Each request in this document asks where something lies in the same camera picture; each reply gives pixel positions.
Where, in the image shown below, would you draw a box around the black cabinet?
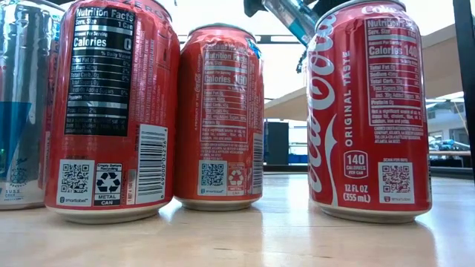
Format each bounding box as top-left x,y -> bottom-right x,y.
263,121 -> 290,166

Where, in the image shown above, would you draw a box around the silver blue energy drink can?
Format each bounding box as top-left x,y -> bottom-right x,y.
0,0 -> 67,211
261,0 -> 321,48

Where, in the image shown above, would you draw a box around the red Coca-Cola Original Taste can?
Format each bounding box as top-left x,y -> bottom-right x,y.
305,0 -> 433,225

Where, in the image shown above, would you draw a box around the wooden workbench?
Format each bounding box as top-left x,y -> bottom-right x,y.
428,136 -> 472,168

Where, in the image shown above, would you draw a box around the red Coke Zero can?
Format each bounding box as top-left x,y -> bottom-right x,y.
43,0 -> 182,225

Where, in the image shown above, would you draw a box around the red cola can 160 calories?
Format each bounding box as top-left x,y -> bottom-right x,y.
173,22 -> 266,212

